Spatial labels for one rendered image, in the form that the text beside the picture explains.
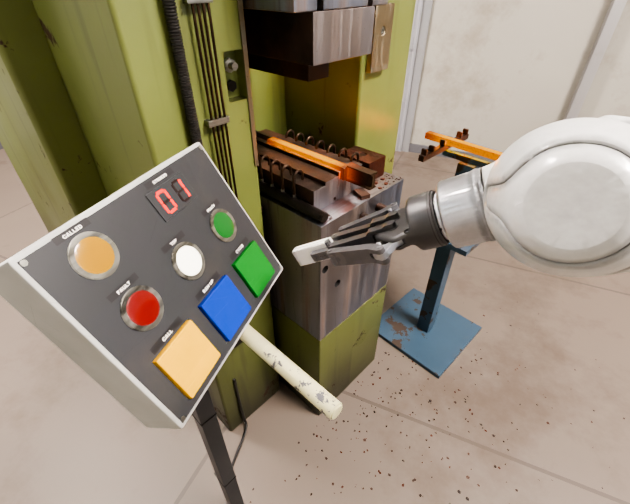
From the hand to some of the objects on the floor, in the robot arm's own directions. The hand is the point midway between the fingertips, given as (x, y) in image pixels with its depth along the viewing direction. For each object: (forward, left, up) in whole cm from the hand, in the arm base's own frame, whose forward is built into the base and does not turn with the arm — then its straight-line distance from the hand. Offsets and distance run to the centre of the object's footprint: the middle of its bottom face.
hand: (315, 252), depth 58 cm
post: (+23, +12, -107) cm, 110 cm away
